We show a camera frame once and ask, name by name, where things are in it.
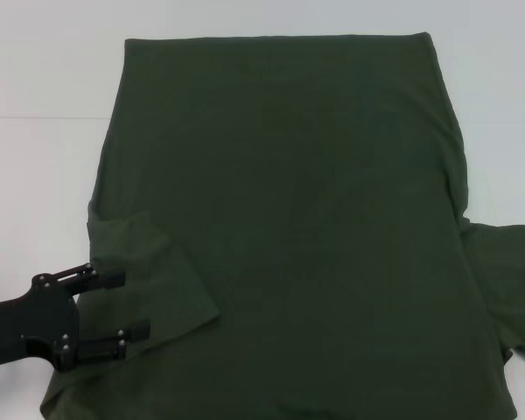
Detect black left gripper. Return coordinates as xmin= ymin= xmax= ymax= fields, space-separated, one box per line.
xmin=0 ymin=262 xmax=153 ymax=374

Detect dark green shirt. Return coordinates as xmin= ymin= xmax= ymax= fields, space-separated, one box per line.
xmin=38 ymin=31 xmax=525 ymax=420

